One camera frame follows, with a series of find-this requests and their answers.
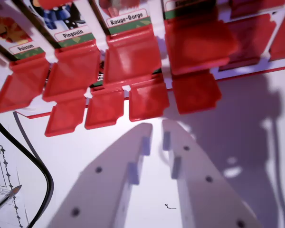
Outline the ballpoint pen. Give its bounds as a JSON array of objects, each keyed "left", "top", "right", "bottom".
[{"left": 0, "top": 184, "right": 23, "bottom": 213}]

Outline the red board flap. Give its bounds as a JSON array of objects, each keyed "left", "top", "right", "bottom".
[{"left": 103, "top": 25, "right": 165, "bottom": 86}]

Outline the printed paper sheet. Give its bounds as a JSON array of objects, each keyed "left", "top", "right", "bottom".
[{"left": 0, "top": 140, "right": 30, "bottom": 228}]

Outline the red and white game board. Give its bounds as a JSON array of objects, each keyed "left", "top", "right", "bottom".
[{"left": 0, "top": 0, "right": 285, "bottom": 138}]

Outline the Rouge-Gorge picture card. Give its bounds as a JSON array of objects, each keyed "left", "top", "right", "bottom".
[{"left": 91, "top": 0, "right": 154, "bottom": 36}]

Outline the black cable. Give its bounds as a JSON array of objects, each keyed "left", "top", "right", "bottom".
[{"left": 0, "top": 111, "right": 55, "bottom": 228}]

